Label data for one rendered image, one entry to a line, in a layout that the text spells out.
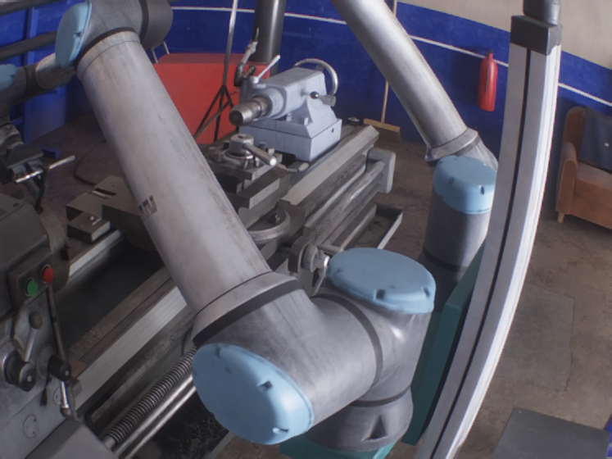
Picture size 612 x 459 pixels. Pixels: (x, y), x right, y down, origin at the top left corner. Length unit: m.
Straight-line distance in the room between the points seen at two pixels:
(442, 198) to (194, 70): 3.55
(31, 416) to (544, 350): 2.75
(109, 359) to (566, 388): 2.29
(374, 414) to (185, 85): 3.96
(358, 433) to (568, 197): 4.15
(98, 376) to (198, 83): 3.41
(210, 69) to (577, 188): 2.84
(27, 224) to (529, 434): 1.20
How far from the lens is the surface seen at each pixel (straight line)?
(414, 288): 0.90
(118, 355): 1.63
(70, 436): 1.40
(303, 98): 2.75
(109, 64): 0.95
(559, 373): 3.33
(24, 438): 1.32
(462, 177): 1.31
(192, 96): 4.77
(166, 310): 1.80
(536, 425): 1.59
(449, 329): 1.02
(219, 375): 0.80
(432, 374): 1.07
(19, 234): 1.17
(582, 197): 5.03
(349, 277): 0.89
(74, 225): 2.15
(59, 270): 1.49
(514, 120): 0.88
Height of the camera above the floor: 1.83
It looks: 27 degrees down
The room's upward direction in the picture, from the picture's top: 6 degrees clockwise
